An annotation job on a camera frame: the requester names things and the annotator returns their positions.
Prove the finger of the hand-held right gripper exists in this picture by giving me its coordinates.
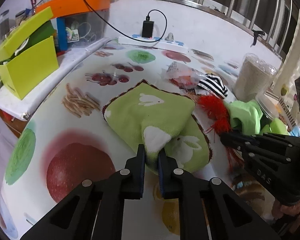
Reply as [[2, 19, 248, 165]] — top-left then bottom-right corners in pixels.
[[220, 132, 300, 147], [225, 144, 300, 166]]

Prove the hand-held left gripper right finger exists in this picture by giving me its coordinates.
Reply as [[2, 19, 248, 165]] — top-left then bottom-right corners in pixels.
[[158, 152, 282, 240]]

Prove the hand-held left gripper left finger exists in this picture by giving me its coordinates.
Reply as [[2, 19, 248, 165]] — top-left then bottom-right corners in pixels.
[[20, 144, 146, 240]]

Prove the light green cloth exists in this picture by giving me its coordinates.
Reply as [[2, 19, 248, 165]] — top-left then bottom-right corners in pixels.
[[226, 100, 264, 134]]

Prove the yellow patterned cardboard box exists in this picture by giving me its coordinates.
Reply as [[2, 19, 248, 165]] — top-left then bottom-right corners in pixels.
[[265, 91, 298, 128]]

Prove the red tassel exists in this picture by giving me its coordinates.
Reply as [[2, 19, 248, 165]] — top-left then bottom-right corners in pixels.
[[196, 95, 240, 173]]

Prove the green rabbit print towel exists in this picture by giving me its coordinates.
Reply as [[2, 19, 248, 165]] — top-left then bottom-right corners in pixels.
[[102, 79, 213, 174]]

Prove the black white striped sock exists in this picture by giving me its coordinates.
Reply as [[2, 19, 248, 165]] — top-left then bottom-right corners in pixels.
[[195, 74, 229, 98]]

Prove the clear plastic bag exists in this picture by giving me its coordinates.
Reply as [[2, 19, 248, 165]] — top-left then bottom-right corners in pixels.
[[162, 61, 208, 90]]

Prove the person's right hand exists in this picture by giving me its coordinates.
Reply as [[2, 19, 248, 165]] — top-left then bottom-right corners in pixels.
[[272, 200, 300, 222]]

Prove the green plastic jar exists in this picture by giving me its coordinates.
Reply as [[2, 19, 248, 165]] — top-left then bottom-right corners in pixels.
[[260, 117, 289, 135]]

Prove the dark plastic lidded container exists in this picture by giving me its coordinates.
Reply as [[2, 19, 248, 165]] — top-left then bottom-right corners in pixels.
[[255, 92, 283, 120]]

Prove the clear jar of grain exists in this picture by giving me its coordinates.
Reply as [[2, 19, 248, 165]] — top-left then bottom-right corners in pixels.
[[233, 53, 279, 103]]

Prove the heart print curtain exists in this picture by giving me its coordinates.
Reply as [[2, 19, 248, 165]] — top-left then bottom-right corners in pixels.
[[270, 12, 300, 98]]

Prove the white power strip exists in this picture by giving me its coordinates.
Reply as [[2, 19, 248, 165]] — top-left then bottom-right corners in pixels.
[[118, 34, 189, 54]]

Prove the lime green cardboard box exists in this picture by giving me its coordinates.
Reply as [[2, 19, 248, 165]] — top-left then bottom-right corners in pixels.
[[0, 6, 60, 100]]

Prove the blue carton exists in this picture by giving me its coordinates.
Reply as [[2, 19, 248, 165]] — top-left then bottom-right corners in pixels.
[[56, 17, 68, 52]]

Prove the clear storage box orange lid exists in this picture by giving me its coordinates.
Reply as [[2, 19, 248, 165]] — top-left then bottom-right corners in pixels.
[[35, 0, 112, 55]]

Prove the glass jar dark lid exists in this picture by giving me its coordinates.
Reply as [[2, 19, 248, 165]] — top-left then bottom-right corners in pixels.
[[0, 10, 10, 40]]

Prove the black strap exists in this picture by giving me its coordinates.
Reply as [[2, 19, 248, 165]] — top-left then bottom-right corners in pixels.
[[251, 29, 265, 47]]

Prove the black charger with cable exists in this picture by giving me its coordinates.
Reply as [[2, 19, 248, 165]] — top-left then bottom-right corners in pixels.
[[72, 0, 168, 48]]

